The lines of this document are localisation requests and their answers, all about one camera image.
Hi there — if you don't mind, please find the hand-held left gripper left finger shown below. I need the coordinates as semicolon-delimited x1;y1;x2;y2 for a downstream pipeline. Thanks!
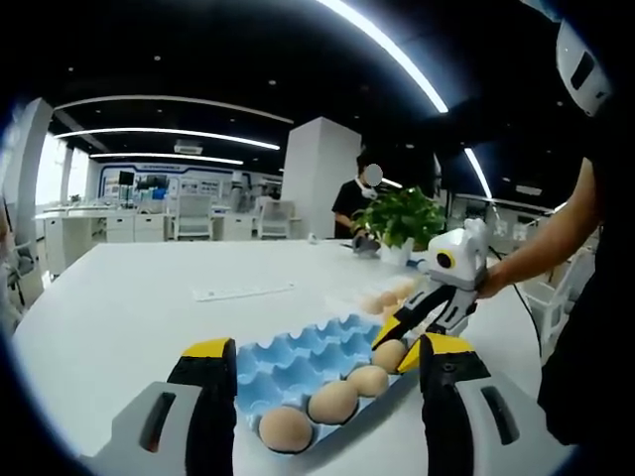
81;336;240;476

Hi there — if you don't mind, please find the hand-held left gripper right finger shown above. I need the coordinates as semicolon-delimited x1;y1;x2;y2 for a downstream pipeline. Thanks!
418;332;580;476

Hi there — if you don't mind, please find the cluster of brown eggs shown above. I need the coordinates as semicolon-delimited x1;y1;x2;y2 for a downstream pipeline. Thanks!
359;280;423;318

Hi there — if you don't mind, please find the single brown egg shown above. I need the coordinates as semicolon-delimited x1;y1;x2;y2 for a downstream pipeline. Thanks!
308;381;360;425
371;338;409;371
258;407;315;454
346;365;390;400

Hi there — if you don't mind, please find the blue egg tray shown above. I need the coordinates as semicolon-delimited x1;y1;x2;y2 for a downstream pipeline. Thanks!
235;312;421;453

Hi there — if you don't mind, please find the person's right hand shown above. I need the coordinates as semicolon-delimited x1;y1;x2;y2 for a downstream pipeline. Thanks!
476;262;518;300

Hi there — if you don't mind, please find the green potted plant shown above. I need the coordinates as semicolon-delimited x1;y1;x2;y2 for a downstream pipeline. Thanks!
349;185;448;265

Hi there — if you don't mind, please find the grey object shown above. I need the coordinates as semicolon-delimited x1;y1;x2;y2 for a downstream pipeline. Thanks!
350;233;383;260

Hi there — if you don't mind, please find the short ceiling light strip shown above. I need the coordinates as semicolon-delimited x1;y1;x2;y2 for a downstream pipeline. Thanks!
462;147;495;200

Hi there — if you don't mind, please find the white table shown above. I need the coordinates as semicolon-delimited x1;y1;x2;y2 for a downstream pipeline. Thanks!
12;239;547;476

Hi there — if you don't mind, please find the operator in black clothes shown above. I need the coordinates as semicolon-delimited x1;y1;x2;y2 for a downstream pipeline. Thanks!
538;148;635;447

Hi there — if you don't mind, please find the white mesh office chair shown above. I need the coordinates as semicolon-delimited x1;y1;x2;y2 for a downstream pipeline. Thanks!
170;193;215;242
254;197;297;241

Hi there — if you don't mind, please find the white pillar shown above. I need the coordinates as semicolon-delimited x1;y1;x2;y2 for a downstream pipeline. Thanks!
280;115;363;242
4;96;54;215

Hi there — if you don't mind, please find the row of white desks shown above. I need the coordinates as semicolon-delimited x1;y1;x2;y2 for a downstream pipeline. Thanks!
34;205;299;275

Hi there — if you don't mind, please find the white worn device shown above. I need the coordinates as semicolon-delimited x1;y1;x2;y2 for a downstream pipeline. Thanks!
555;18;613;119

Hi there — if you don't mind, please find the long ceiling light strip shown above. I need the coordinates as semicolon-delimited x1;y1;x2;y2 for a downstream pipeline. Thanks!
316;0;450;113

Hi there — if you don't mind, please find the curved ceiling light strip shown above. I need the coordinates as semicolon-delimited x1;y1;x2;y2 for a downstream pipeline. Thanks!
88;151;245;167
53;127;282;152

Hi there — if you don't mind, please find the white ceiling arc trim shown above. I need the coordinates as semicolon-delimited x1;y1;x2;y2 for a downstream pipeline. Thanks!
53;94;295;126

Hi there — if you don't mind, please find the black cable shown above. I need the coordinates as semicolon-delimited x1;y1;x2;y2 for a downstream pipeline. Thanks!
510;282;545;359

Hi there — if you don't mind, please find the blue framed wall display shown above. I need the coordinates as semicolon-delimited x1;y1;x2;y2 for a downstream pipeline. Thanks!
98;162;240;205

